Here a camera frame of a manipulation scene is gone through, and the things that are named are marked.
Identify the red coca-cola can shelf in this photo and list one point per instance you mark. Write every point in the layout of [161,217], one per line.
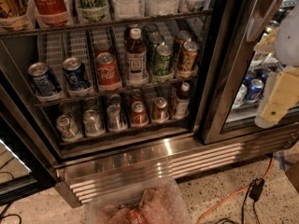
[107,70]
[51,13]

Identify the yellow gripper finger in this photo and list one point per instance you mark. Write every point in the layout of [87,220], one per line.
[281,93]
[267,45]

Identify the blue Pepsi can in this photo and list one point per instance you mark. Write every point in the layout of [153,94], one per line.
[255,88]

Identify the brown tea bottle white label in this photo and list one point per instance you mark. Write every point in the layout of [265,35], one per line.
[136,54]

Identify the clear water bottle top shelf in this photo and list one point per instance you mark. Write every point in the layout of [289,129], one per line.
[129,9]

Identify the orange can front right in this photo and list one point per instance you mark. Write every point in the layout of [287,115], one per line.
[187,57]

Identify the stainless steel fridge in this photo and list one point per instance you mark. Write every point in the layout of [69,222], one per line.
[94,166]

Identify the red Coca-Cola can top shelf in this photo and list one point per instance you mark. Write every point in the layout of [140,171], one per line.
[51,13]

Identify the clear plastic bin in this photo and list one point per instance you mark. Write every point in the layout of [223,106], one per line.
[159,201]

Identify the orange can behind right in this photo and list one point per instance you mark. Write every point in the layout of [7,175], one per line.
[179,39]

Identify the orange can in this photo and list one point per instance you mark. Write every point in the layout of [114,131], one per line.
[179,39]
[187,57]

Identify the red can bottom shelf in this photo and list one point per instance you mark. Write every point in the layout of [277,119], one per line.
[138,113]

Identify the small bottle bottom right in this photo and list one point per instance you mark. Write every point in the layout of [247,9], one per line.
[181,100]

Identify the red Coca-Cola can middle shelf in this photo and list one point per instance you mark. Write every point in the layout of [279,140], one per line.
[107,70]

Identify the white green can bottom left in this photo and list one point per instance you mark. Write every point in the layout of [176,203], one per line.
[70,132]

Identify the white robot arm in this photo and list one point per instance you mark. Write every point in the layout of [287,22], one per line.
[287,39]

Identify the blue can far left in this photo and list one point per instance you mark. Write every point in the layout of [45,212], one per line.
[44,79]

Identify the silver can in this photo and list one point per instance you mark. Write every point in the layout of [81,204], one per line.
[92,123]
[115,121]

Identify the green can middle shelf front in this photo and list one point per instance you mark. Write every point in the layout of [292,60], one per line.
[162,60]

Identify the white can right fridge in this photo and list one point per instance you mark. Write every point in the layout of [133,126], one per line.
[240,96]

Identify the glass fridge door right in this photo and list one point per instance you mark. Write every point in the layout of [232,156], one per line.
[225,120]

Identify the brown striped can top shelf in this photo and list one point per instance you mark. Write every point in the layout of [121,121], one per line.
[15,15]

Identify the red can behind Coca-Cola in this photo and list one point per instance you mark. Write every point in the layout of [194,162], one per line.
[100,47]

